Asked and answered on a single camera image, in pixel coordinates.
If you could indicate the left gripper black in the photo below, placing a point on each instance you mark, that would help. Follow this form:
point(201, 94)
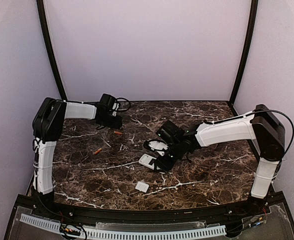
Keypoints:
point(114, 121)

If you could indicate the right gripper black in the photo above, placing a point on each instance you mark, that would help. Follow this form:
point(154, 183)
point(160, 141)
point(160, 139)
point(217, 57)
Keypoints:
point(165, 162)

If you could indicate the white remote control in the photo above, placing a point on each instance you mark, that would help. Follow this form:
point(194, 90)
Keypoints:
point(147, 161)

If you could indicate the orange battery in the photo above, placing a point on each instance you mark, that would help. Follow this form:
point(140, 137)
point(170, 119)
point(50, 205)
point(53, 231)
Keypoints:
point(98, 151)
point(118, 133)

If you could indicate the white battery cover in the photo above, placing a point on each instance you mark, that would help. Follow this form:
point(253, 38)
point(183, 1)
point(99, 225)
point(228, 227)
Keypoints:
point(142, 186)

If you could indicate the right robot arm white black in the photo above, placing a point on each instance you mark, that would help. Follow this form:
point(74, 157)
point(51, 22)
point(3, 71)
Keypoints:
point(260, 125)

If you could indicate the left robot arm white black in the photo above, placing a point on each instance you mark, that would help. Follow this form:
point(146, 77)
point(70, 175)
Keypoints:
point(48, 125)

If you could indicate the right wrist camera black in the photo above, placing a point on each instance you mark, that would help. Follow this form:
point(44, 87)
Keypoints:
point(155, 145)

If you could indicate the black front rail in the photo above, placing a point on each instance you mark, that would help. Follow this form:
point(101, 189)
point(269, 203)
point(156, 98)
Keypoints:
point(226, 213)

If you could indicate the white slotted cable duct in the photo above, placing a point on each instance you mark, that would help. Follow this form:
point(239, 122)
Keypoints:
point(115, 231)

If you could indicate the right black frame post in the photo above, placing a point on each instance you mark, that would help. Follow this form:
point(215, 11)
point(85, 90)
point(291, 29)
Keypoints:
point(245, 51)

